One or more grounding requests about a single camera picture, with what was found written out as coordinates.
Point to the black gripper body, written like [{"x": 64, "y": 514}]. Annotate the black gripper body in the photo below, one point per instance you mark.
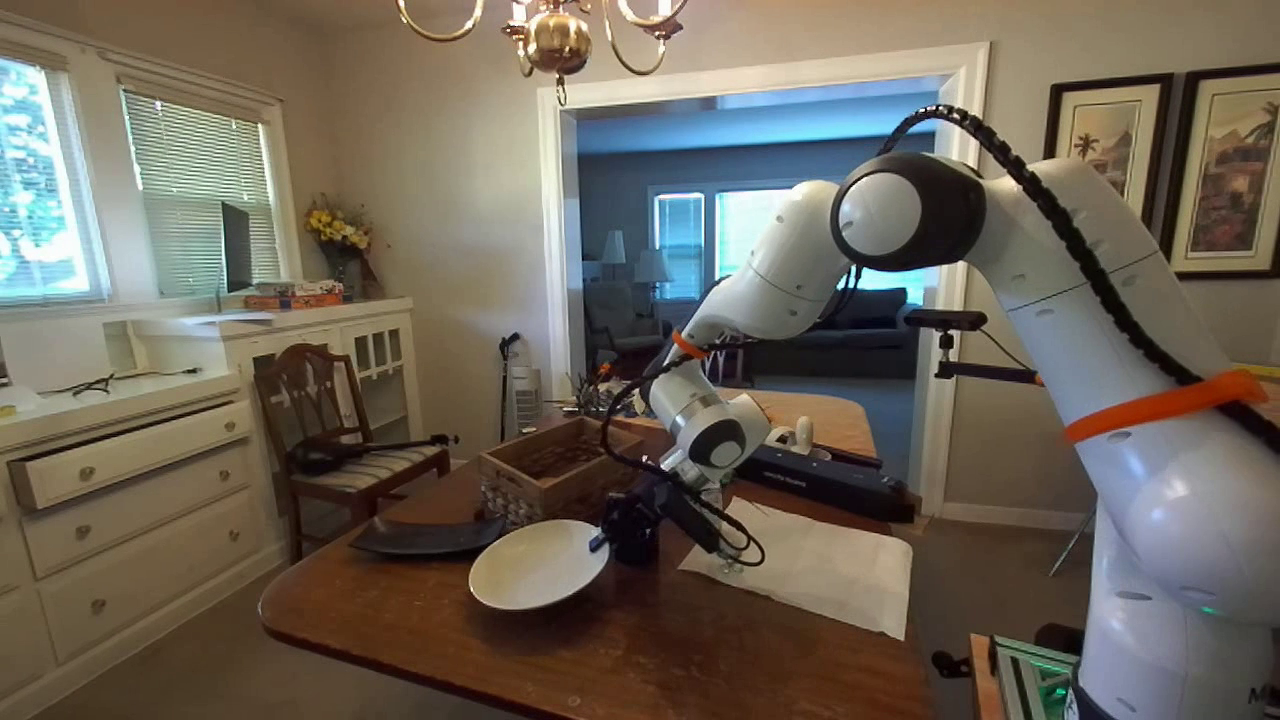
[{"x": 701, "y": 523}]

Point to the white plate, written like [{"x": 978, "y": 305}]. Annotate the white plate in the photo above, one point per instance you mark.
[{"x": 539, "y": 566}]

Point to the black cup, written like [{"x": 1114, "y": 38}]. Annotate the black cup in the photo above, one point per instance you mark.
[{"x": 630, "y": 531}]

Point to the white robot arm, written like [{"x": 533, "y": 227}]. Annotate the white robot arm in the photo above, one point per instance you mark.
[{"x": 1185, "y": 468}]

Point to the white paper sheet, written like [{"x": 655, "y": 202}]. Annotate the white paper sheet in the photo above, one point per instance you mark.
[{"x": 826, "y": 568}]

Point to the long black box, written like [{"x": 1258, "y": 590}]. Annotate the long black box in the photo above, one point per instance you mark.
[{"x": 835, "y": 482}]

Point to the dark tray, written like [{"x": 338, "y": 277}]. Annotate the dark tray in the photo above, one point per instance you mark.
[{"x": 425, "y": 542}]

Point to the wooden chair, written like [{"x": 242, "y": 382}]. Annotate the wooden chair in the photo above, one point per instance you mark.
[{"x": 321, "y": 441}]

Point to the yellow flower vase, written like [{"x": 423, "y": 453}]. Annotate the yellow flower vase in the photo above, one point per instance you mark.
[{"x": 346, "y": 247}]

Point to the brass chandelier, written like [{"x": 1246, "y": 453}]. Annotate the brass chandelier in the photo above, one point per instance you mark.
[{"x": 556, "y": 38}]

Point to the left framed picture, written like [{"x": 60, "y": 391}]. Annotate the left framed picture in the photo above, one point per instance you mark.
[{"x": 1118, "y": 124}]

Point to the framed picture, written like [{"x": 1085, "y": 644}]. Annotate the framed picture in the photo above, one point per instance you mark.
[
  {"x": 1226, "y": 193},
  {"x": 1118, "y": 124}
]

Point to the white sideboard cabinet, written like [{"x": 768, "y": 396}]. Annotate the white sideboard cabinet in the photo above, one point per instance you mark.
[{"x": 144, "y": 499}]

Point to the right framed picture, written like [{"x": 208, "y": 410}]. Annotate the right framed picture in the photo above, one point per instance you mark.
[{"x": 1226, "y": 193}]

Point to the green robot base frame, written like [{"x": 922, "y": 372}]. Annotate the green robot base frame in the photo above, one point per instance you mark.
[{"x": 1024, "y": 678}]

